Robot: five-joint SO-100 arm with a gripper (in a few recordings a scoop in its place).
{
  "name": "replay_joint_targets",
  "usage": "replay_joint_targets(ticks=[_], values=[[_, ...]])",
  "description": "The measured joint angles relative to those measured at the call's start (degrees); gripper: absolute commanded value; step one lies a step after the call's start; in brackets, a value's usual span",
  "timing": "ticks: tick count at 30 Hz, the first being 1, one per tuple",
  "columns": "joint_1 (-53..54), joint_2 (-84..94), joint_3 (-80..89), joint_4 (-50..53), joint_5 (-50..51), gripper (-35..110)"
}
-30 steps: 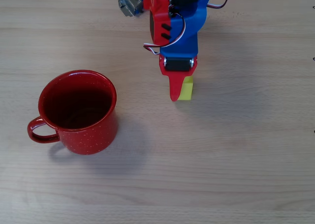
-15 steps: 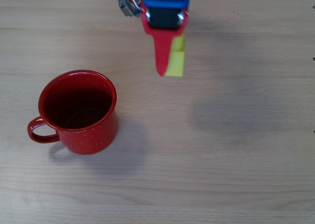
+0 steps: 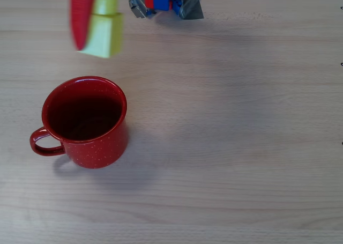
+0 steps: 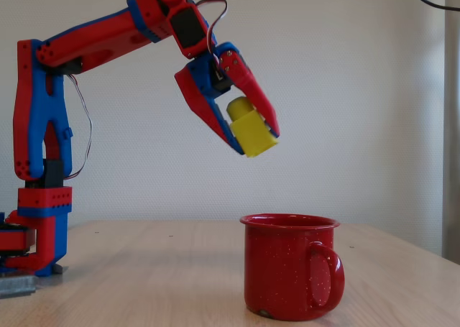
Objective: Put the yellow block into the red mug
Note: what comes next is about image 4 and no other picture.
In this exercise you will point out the yellow toy building block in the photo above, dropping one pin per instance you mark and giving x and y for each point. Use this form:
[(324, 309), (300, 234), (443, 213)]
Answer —
[(253, 133)]

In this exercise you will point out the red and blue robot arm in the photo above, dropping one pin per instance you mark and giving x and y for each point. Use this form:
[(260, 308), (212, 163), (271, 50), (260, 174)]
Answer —
[(108, 32)]

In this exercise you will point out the red speckled enamel mug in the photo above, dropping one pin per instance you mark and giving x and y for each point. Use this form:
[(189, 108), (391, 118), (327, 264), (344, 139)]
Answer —
[(276, 269)]

